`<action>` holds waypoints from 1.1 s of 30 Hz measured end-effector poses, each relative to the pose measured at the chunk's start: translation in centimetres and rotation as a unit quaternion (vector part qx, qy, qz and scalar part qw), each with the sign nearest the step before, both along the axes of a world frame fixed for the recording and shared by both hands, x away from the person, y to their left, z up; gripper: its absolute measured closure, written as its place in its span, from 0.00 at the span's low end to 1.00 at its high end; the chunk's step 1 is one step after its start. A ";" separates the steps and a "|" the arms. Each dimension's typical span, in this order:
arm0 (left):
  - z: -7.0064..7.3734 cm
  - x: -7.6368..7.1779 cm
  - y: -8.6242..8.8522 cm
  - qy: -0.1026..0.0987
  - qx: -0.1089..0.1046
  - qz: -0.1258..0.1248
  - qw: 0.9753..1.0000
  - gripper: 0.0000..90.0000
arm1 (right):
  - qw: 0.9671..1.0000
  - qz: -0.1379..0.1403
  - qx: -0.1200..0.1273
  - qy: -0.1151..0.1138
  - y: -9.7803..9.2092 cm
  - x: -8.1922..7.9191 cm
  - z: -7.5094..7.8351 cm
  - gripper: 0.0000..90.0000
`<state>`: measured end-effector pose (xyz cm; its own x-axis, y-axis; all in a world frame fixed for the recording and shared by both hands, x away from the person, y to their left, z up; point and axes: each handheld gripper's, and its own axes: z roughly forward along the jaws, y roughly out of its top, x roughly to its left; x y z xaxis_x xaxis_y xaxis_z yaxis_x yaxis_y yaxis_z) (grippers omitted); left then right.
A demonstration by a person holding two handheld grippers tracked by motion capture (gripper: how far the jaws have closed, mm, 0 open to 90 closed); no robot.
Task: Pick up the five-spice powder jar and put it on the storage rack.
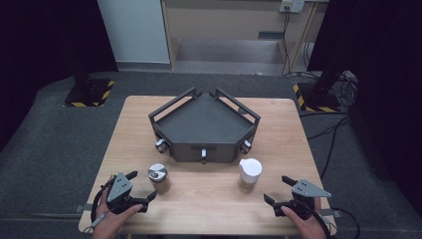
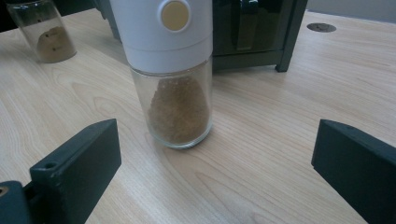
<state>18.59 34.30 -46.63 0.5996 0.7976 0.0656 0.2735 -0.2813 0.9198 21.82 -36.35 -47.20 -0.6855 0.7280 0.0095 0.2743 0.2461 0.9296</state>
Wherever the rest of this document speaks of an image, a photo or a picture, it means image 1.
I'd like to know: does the black corner rack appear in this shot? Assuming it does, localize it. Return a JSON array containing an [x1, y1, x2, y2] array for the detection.
[[147, 87, 262, 165]]

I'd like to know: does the tangle of cables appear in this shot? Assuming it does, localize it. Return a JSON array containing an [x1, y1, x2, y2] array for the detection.
[[329, 70, 360, 113]]

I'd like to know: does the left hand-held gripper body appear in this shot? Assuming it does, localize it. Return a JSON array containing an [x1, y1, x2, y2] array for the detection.
[[105, 172, 149, 215]]

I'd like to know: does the left hand-held gripper cable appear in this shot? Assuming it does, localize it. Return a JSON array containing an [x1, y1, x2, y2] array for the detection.
[[83, 176, 117, 235]]

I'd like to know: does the hand-held gripper cable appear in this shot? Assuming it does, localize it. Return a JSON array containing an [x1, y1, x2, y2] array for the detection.
[[312, 206, 361, 239], [83, 176, 117, 235]]

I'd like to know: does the white-lid spice jar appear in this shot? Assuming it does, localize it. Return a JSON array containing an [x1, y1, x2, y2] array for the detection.
[[237, 157, 264, 193]]

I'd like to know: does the white wall socket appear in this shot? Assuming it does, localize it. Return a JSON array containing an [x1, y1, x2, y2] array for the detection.
[[279, 0, 306, 14]]

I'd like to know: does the silver-lid spice jar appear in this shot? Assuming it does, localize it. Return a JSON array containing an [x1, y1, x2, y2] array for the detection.
[[147, 162, 172, 195]]

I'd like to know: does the black stand with striped base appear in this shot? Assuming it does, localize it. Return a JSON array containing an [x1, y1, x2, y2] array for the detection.
[[292, 66, 347, 114], [63, 54, 116, 109]]

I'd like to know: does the black floor cable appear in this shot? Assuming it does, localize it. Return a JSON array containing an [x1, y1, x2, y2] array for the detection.
[[300, 112, 353, 181]]

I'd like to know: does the wooden shelf unit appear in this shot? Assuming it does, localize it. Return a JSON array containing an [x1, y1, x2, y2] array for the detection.
[[160, 0, 321, 74]]

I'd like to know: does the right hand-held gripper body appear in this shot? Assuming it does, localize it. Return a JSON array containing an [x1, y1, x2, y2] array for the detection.
[[273, 178, 332, 221]]

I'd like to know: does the person's right hand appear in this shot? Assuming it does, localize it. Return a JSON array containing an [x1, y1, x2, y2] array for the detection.
[[281, 197, 328, 239]]

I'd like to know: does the grey strap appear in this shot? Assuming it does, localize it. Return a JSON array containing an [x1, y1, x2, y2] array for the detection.
[[318, 208, 342, 219], [74, 203, 94, 214]]

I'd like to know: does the black socket cable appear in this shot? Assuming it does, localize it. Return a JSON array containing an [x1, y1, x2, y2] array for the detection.
[[280, 7, 294, 77]]

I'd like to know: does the right hand-held gripper cable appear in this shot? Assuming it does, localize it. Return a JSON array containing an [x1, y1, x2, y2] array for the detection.
[[312, 206, 361, 239]]

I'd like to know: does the black curtain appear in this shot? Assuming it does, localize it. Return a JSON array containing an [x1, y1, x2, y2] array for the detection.
[[0, 0, 119, 153], [307, 0, 422, 208]]

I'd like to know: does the person's left hand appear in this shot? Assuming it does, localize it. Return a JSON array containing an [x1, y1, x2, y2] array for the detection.
[[93, 190, 144, 239]]

